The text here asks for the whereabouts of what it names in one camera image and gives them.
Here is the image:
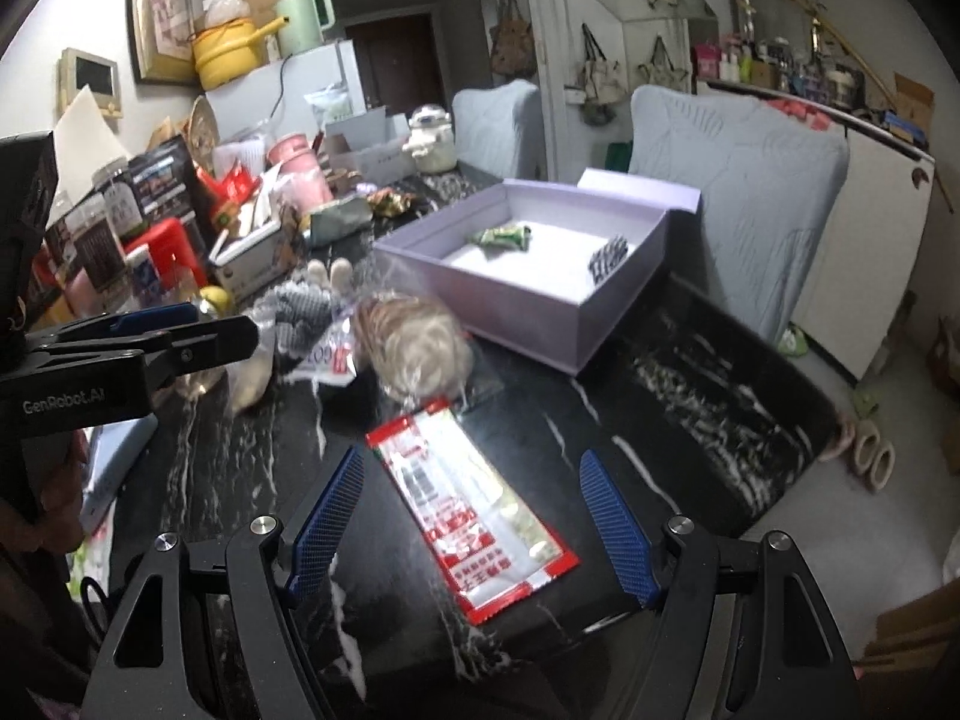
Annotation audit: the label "small open cardboard box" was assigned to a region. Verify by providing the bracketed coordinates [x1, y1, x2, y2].
[892, 73, 937, 147]

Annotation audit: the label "framed picture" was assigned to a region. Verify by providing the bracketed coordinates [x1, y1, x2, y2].
[125, 0, 197, 86]

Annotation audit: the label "woven round plate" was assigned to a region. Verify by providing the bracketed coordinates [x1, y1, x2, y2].
[187, 94, 220, 151]

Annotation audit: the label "white refrigerator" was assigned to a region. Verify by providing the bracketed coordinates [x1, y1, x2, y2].
[204, 39, 368, 158]

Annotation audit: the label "open white cardboard box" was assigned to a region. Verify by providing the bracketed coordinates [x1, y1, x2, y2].
[324, 109, 413, 185]

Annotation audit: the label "pink cup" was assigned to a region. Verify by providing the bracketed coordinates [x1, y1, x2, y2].
[268, 133, 335, 215]

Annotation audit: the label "beige tape roll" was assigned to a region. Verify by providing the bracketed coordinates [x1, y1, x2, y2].
[851, 420, 886, 475]
[866, 439, 898, 496]

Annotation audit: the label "brown cardboard box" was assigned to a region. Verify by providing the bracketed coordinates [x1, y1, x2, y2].
[862, 592, 960, 683]

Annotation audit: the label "teal fabric pouch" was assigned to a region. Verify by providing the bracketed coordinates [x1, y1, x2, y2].
[309, 195, 374, 245]

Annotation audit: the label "hanging tote bag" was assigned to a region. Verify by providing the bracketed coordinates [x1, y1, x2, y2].
[490, 0, 539, 80]
[637, 36, 691, 95]
[576, 22, 627, 106]

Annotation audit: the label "crumpled foil wrappers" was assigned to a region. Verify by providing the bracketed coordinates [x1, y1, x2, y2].
[366, 191, 415, 220]

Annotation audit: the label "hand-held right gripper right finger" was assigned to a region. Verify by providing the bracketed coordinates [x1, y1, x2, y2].
[580, 448, 863, 720]

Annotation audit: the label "red white snack packet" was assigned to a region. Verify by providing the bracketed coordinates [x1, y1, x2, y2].
[365, 401, 582, 627]

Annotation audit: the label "white house-shaped cabinet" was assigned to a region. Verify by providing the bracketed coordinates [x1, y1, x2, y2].
[521, 0, 732, 185]

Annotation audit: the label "small checkered cloth piece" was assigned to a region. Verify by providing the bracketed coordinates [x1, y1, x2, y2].
[587, 236, 629, 286]

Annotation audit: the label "yellow cooking pot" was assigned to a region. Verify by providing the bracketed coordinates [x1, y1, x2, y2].
[191, 15, 290, 91]

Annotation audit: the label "white carton with clutter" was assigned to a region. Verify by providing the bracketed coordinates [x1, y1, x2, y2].
[208, 221, 297, 301]

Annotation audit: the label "person's left hand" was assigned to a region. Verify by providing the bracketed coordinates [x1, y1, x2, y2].
[22, 431, 89, 533]

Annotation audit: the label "lilac cardboard box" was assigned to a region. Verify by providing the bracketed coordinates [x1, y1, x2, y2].
[373, 167, 702, 377]

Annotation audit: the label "chair with light blue cover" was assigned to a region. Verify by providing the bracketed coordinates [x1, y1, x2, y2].
[452, 79, 545, 181]
[628, 85, 852, 346]

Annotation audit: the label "light green kettle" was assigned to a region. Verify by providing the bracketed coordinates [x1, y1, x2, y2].
[274, 0, 336, 57]

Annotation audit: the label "black printed boxes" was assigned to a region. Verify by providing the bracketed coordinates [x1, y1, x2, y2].
[127, 136, 197, 222]

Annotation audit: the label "white plush figure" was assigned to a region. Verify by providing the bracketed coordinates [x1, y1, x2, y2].
[403, 105, 456, 173]

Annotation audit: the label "row of bottles and jars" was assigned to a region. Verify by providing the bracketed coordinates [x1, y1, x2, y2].
[694, 30, 893, 117]

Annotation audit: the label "dark brown door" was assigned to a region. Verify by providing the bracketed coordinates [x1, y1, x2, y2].
[345, 11, 443, 117]

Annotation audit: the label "white packet with red label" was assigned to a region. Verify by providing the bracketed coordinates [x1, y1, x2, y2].
[289, 315, 359, 385]

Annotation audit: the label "green candy wrapper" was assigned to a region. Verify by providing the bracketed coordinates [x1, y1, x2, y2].
[466, 225, 532, 251]

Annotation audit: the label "white paper sheet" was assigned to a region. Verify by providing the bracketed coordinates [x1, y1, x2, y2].
[54, 85, 136, 166]

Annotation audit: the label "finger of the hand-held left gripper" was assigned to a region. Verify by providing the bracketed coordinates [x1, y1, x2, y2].
[26, 304, 202, 342]
[45, 313, 260, 392]

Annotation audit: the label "wall intercom screen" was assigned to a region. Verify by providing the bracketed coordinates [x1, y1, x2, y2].
[60, 47, 123, 119]

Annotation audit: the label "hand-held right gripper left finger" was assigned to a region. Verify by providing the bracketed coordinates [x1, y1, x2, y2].
[86, 444, 368, 720]

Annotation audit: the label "red plastic container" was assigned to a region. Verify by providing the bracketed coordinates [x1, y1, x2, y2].
[124, 217, 207, 290]

